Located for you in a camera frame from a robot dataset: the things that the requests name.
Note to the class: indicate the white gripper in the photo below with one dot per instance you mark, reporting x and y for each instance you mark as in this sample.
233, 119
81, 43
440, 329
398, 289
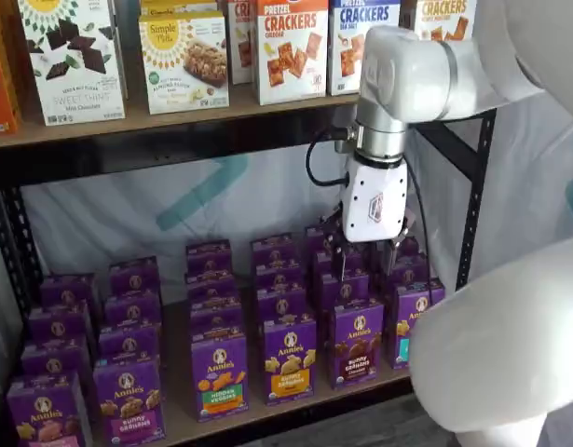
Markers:
374, 200

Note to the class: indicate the purple Annie's box brown label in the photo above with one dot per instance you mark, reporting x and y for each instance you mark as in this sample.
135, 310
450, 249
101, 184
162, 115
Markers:
358, 344

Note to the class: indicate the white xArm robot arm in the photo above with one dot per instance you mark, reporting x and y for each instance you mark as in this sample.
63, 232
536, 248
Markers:
407, 70

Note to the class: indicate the purple Annie's box teal label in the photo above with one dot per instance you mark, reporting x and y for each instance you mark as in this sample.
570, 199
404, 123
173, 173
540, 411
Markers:
407, 307

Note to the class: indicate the purple Annie's box orange label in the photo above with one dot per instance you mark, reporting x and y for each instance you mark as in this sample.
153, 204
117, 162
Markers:
290, 358

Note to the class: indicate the blue sea salt crackers box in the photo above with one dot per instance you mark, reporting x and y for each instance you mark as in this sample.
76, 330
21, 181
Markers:
344, 46

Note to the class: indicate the purple Annie's Hidden Veggies box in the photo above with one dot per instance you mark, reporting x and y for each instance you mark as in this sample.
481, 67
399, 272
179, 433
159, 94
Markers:
218, 372

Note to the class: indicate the orange cheddar pretzel crackers box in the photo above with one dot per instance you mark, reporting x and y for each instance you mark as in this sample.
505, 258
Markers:
241, 46
290, 56

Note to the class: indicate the yellow honey mustard crackers box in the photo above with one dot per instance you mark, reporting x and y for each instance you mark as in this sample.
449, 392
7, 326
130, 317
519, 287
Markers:
444, 18

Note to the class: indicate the Simple Mills bar box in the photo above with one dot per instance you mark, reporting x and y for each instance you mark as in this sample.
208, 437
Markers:
179, 7
183, 70

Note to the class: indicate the black metal wooden shelf unit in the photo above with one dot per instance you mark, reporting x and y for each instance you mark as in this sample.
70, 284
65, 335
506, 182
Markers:
127, 153

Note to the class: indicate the white Sweet Thins box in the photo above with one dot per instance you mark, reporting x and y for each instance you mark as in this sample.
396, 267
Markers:
72, 70

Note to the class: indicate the purple Annie's box pink label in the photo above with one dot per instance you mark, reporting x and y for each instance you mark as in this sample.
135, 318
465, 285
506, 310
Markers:
44, 414

